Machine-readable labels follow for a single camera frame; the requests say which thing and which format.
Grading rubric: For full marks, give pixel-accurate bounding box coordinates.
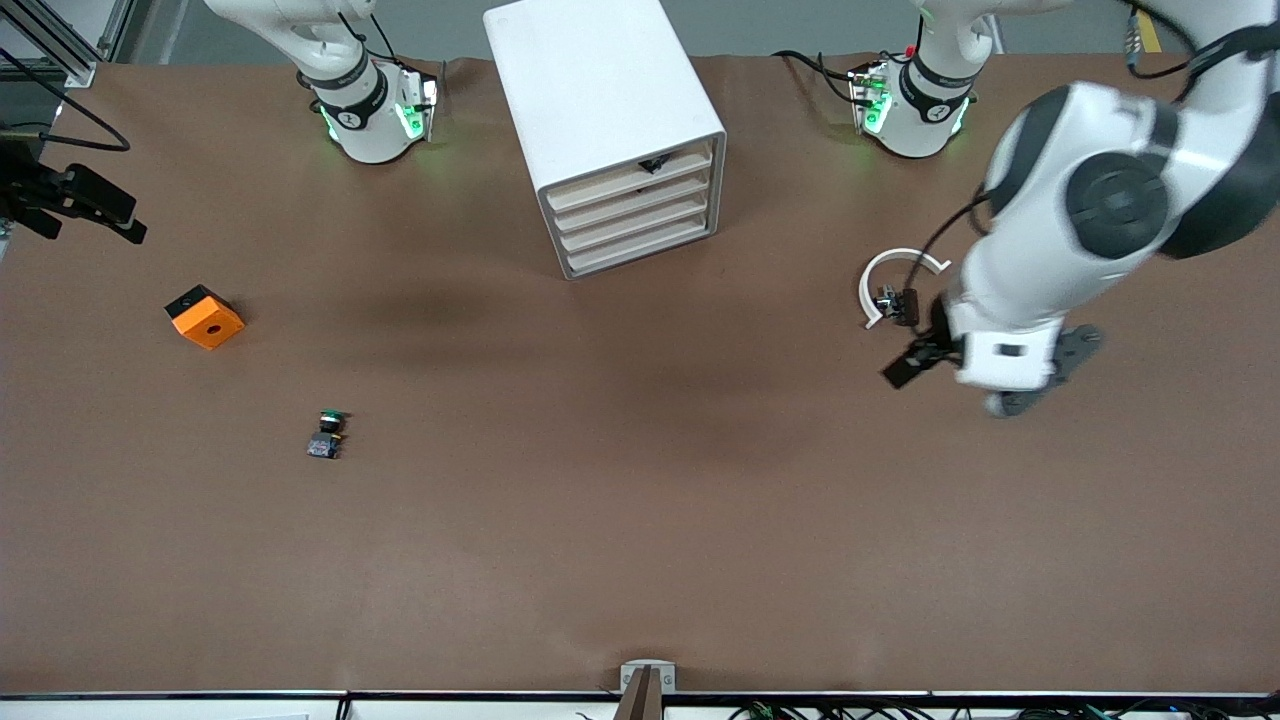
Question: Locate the white table edge rail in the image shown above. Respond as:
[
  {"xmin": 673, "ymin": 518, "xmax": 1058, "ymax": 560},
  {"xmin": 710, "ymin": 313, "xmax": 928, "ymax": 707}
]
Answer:
[{"xmin": 0, "ymin": 690, "xmax": 1280, "ymax": 720}]

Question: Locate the grey metal bracket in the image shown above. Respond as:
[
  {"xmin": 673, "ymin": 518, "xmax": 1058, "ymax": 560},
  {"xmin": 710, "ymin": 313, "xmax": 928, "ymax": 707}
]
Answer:
[{"xmin": 620, "ymin": 660, "xmax": 676, "ymax": 694}]

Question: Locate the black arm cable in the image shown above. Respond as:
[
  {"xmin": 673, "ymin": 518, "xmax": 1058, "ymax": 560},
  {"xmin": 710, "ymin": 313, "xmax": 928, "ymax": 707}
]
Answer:
[
  {"xmin": 0, "ymin": 45, "xmax": 131, "ymax": 153},
  {"xmin": 905, "ymin": 190, "xmax": 991, "ymax": 301}
]

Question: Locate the green push button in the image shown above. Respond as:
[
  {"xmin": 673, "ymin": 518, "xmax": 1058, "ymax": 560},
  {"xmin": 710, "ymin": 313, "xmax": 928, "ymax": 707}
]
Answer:
[{"xmin": 306, "ymin": 408, "xmax": 346, "ymax": 461}]

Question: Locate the black base cable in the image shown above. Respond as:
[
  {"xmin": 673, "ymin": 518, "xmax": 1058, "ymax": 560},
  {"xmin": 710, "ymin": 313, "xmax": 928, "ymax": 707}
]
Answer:
[{"xmin": 772, "ymin": 48, "xmax": 863, "ymax": 106}]

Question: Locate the aluminium extrusion frame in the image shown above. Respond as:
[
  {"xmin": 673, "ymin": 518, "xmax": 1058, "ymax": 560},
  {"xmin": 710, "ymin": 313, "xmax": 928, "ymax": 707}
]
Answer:
[{"xmin": 0, "ymin": 0, "xmax": 136, "ymax": 89}]

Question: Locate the white drawer cabinet shell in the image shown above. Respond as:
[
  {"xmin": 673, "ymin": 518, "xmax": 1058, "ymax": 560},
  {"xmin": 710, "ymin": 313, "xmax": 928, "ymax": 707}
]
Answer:
[{"xmin": 483, "ymin": 0, "xmax": 728, "ymax": 281}]

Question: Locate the cream plastic drawer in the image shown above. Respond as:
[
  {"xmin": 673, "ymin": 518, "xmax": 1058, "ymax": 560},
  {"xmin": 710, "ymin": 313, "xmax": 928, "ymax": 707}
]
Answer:
[
  {"xmin": 546, "ymin": 143, "xmax": 717, "ymax": 214},
  {"xmin": 558, "ymin": 192, "xmax": 717, "ymax": 257},
  {"xmin": 565, "ymin": 215, "xmax": 719, "ymax": 278},
  {"xmin": 552, "ymin": 168, "xmax": 717, "ymax": 236}
]

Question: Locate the black cable bundle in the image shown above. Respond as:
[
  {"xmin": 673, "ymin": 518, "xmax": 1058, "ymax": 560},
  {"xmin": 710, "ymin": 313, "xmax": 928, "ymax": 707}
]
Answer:
[{"xmin": 730, "ymin": 700, "xmax": 1280, "ymax": 720}]

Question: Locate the orange and black cube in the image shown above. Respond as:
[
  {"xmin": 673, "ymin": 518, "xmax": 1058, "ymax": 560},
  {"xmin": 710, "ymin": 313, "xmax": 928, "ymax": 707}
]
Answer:
[{"xmin": 164, "ymin": 284, "xmax": 246, "ymax": 351}]

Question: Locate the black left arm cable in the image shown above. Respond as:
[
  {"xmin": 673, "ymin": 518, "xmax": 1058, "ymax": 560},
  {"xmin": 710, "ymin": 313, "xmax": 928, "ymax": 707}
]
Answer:
[{"xmin": 905, "ymin": 190, "xmax": 991, "ymax": 301}]

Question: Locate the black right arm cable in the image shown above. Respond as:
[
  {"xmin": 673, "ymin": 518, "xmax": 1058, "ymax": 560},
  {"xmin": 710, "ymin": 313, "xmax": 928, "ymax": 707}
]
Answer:
[{"xmin": 0, "ymin": 45, "xmax": 131, "ymax": 153}]

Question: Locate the white half-round pipe clamp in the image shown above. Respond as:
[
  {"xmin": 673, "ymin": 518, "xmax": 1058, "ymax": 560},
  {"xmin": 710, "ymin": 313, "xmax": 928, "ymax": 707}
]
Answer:
[{"xmin": 859, "ymin": 247, "xmax": 952, "ymax": 330}]

